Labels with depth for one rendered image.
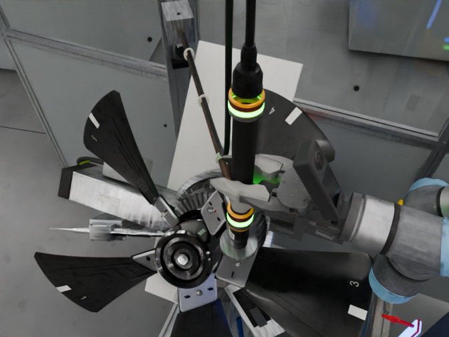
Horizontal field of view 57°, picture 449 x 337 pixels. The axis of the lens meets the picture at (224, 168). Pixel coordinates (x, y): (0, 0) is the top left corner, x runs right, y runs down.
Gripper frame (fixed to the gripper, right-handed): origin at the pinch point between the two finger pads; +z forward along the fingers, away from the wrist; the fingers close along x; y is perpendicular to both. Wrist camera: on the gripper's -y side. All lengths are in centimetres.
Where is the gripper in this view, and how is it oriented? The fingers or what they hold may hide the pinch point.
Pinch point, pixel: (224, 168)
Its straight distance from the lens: 62.2
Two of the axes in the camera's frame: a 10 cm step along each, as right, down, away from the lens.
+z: -9.3, -2.9, 2.2
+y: -0.1, 6.3, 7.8
